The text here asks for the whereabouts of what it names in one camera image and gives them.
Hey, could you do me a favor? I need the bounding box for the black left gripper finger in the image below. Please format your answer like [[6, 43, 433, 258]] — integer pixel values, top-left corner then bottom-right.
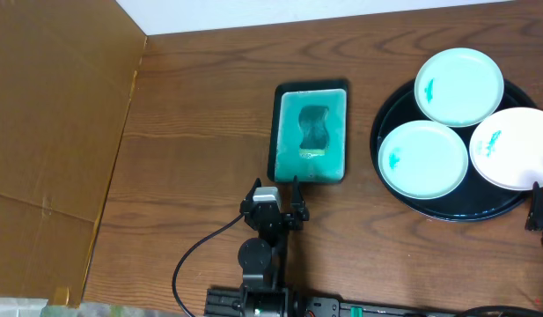
[[290, 175, 307, 215], [244, 178, 261, 203]]

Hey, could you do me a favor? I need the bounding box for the white plate with green stain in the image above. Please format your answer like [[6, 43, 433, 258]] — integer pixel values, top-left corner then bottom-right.
[[469, 107, 543, 191]]

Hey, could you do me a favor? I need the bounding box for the green yellow scrub sponge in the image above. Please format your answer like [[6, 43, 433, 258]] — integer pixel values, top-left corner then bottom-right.
[[298, 105, 329, 156]]

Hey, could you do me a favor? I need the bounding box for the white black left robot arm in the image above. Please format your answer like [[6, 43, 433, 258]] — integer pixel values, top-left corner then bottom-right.
[[238, 178, 310, 317]]

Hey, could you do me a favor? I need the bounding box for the mint green plate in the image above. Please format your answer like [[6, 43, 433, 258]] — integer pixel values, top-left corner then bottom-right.
[[378, 120, 469, 200], [414, 48, 505, 128]]

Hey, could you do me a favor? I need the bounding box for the brown cardboard panel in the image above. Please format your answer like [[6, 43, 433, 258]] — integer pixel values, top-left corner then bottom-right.
[[0, 0, 146, 306]]

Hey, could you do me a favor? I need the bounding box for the black rectangular soap tray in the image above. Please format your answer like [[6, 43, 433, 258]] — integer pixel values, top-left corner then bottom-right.
[[268, 78, 349, 183]]

